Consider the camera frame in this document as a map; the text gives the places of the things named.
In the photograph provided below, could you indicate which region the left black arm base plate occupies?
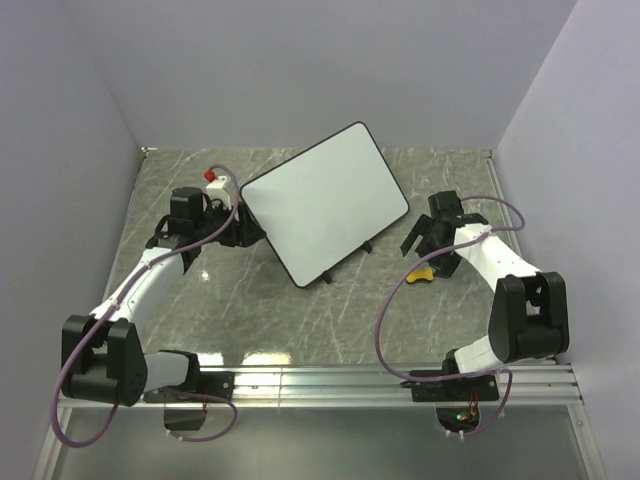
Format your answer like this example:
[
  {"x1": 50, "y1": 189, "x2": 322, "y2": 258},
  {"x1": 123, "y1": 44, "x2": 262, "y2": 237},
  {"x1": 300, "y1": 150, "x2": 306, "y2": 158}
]
[{"x1": 142, "y1": 371, "x2": 235, "y2": 403}]

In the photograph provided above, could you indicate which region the aluminium mounting rail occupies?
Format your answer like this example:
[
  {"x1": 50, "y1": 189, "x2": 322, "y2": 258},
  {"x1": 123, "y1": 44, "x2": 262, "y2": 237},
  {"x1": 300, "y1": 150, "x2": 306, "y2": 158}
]
[{"x1": 57, "y1": 364, "x2": 584, "y2": 409}]

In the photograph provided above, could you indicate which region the white whiteboard black frame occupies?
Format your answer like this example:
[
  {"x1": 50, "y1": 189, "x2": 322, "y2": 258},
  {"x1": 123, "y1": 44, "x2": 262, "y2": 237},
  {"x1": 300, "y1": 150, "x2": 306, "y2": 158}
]
[{"x1": 240, "y1": 121, "x2": 410, "y2": 288}]

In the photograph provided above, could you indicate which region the yellow bone-shaped eraser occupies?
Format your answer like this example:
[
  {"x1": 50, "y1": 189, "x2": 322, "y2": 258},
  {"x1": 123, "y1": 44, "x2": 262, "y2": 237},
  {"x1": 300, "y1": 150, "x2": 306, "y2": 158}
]
[{"x1": 405, "y1": 267, "x2": 435, "y2": 285}]

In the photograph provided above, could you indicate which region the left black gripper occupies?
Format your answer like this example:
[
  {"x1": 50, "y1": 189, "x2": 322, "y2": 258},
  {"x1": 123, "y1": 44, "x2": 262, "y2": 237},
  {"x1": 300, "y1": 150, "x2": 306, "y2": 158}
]
[{"x1": 194, "y1": 199, "x2": 266, "y2": 248}]

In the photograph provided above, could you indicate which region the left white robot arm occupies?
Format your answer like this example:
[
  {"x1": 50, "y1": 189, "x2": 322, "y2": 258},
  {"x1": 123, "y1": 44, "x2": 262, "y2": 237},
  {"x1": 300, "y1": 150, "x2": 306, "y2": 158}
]
[{"x1": 60, "y1": 179, "x2": 264, "y2": 406}]

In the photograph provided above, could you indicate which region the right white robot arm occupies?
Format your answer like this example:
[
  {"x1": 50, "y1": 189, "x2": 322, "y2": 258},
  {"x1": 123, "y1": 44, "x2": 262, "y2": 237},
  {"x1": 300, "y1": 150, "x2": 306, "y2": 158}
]
[{"x1": 401, "y1": 190, "x2": 570, "y2": 400}]

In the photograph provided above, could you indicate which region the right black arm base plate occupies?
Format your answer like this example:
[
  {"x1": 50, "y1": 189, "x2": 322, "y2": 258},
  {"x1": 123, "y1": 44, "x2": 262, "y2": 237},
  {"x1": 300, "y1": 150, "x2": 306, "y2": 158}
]
[{"x1": 400, "y1": 375, "x2": 500, "y2": 403}]

